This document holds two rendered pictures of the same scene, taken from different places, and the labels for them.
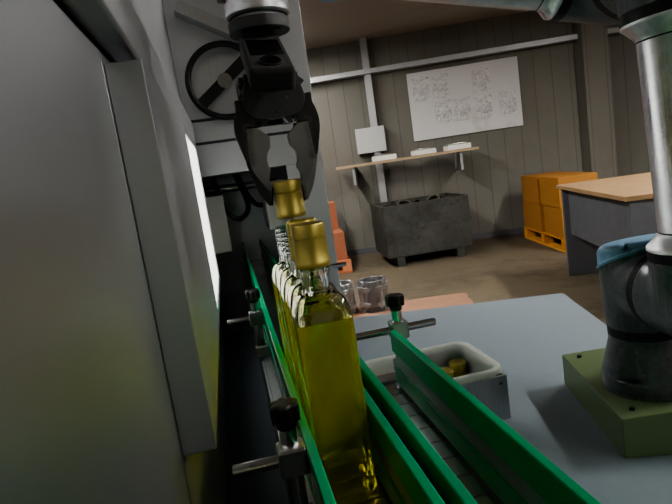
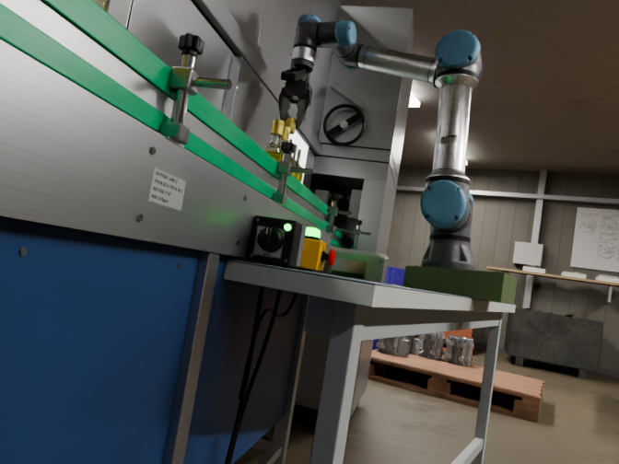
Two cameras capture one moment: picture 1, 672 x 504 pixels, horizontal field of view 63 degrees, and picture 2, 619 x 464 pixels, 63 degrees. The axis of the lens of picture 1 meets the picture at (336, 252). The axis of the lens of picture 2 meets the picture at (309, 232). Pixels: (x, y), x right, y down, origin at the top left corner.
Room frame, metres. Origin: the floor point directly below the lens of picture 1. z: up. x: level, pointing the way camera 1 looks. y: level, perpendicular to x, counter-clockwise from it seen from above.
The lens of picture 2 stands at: (-0.70, -0.67, 0.75)
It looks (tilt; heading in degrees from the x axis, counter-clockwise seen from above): 4 degrees up; 24
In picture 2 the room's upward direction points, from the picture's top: 9 degrees clockwise
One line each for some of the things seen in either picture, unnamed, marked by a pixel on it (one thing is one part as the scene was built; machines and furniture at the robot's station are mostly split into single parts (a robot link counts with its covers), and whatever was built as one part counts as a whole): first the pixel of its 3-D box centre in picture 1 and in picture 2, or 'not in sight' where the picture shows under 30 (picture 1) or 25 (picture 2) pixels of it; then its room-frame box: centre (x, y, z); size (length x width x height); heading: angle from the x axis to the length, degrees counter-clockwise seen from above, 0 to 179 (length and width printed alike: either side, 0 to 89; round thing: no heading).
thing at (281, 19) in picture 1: (266, 76); (299, 84); (0.69, 0.05, 1.33); 0.09 x 0.08 x 0.12; 11
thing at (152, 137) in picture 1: (192, 227); (273, 155); (0.90, 0.23, 1.15); 0.90 x 0.03 x 0.34; 10
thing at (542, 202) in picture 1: (577, 205); not in sight; (6.19, -2.79, 0.39); 1.33 x 0.94 x 0.78; 174
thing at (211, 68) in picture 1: (224, 81); (344, 125); (1.59, 0.24, 1.49); 0.21 x 0.05 x 0.21; 100
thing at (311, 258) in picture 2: not in sight; (309, 255); (0.40, -0.20, 0.79); 0.07 x 0.07 x 0.07; 10
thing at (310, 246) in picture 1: (310, 244); (277, 128); (0.55, 0.02, 1.14); 0.04 x 0.04 x 0.04
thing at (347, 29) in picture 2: not in sight; (338, 37); (0.70, -0.05, 1.49); 0.11 x 0.11 x 0.08; 0
